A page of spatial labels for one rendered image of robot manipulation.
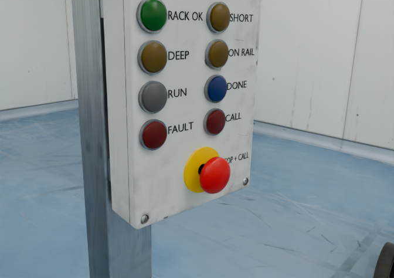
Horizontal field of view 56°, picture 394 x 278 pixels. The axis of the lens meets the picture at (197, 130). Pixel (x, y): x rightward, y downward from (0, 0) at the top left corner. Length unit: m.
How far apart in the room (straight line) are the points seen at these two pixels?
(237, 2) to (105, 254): 0.32
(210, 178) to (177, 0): 0.17
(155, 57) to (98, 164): 0.15
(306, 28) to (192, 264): 2.34
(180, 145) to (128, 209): 0.08
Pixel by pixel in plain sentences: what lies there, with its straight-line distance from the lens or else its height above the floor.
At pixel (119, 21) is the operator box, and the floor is 1.02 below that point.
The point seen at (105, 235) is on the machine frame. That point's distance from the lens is 0.46.
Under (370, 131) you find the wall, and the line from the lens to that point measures 3.34.
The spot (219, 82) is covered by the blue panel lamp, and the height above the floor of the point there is 0.97.
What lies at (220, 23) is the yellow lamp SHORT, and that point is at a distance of 0.39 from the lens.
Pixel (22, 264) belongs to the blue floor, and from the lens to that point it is 1.88.
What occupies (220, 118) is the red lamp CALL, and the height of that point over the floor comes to 0.93.
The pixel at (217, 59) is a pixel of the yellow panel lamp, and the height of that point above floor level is 0.99.
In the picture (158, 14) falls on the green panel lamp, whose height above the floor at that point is 1.03.
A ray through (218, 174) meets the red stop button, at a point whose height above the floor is 0.88.
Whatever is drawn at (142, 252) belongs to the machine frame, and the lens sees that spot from 0.49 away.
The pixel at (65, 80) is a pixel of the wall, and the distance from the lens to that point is 4.67.
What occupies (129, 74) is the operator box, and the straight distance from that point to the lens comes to 0.34.
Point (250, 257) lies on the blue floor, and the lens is 1.82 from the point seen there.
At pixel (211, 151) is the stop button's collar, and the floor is 0.89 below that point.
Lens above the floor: 1.03
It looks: 16 degrees down
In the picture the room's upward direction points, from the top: 1 degrees clockwise
